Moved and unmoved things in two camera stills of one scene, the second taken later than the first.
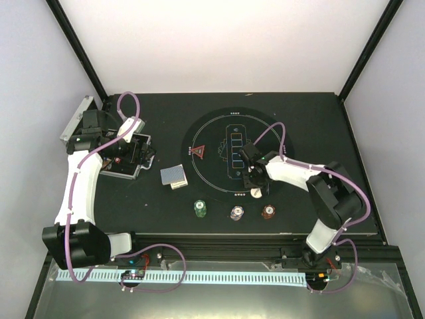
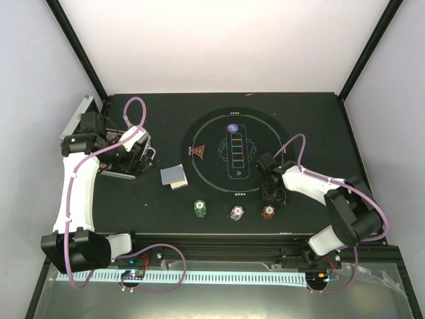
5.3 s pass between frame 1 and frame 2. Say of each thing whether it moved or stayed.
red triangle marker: stayed
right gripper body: moved
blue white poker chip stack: stayed
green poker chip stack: stayed
